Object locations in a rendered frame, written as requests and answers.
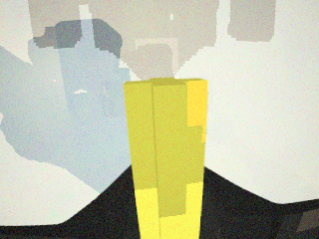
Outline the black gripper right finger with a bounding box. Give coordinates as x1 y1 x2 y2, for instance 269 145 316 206
199 166 319 239

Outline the yellow square bar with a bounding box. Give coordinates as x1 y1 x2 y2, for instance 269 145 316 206
123 77 207 239

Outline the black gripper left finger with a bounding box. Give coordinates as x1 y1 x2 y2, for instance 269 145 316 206
0 164 141 239

